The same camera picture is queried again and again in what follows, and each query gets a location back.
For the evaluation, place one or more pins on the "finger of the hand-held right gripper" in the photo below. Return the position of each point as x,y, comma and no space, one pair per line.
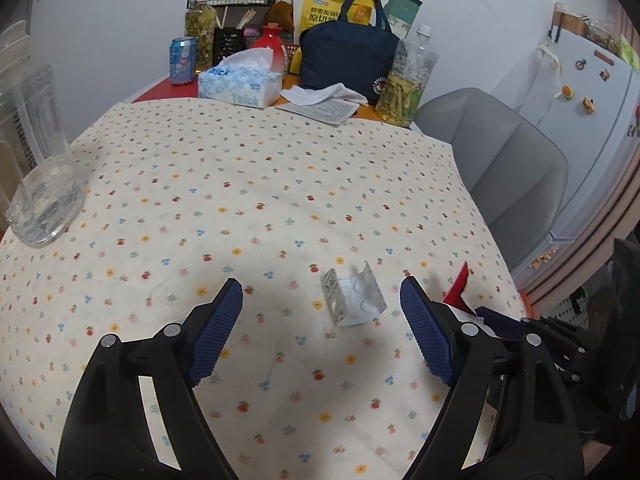
570,370
500,322

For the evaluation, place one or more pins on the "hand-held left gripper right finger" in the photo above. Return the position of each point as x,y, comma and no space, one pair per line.
425,330

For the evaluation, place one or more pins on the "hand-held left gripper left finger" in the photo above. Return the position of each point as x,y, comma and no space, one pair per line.
217,330

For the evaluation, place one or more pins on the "red wrapper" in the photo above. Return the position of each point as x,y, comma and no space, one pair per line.
457,287

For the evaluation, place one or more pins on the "silver blister pack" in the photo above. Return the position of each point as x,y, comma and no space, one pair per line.
357,295

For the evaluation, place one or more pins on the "floral tablecloth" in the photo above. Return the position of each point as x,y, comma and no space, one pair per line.
250,200

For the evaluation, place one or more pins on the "grey chair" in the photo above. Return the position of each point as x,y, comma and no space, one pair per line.
500,170

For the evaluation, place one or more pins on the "white refrigerator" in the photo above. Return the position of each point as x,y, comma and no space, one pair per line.
590,160

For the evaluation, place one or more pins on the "clear plastic jar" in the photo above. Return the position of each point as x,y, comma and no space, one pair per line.
42,185

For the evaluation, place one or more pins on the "printed paper leaflet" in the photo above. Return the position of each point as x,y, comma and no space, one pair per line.
320,110

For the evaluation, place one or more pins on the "plastic oil bottle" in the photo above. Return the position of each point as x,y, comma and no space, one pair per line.
405,85

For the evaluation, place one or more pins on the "blue white tissue box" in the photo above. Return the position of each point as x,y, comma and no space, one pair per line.
240,85

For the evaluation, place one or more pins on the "small dark fridge magnet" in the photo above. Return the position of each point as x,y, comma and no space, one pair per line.
605,74

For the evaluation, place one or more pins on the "blue soda can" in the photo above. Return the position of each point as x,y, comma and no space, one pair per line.
184,60

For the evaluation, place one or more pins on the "navy lunch bag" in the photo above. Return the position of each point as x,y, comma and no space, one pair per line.
345,60

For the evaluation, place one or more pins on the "black slotted holder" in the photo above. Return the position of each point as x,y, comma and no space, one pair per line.
229,42

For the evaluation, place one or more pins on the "red bottle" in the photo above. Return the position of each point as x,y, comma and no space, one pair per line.
270,45

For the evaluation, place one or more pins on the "bottle of pickled vegetables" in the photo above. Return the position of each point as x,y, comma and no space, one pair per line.
201,30

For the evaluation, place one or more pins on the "wooden rack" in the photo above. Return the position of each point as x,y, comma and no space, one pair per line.
570,22

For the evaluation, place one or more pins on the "wooden chopsticks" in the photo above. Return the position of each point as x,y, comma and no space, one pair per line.
245,19

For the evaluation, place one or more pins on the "green carton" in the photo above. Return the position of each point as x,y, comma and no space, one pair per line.
402,10

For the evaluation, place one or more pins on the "brown plush toy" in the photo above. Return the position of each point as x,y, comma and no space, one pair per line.
280,15

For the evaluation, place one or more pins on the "yellow snack bag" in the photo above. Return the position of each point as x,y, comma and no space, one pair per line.
320,7

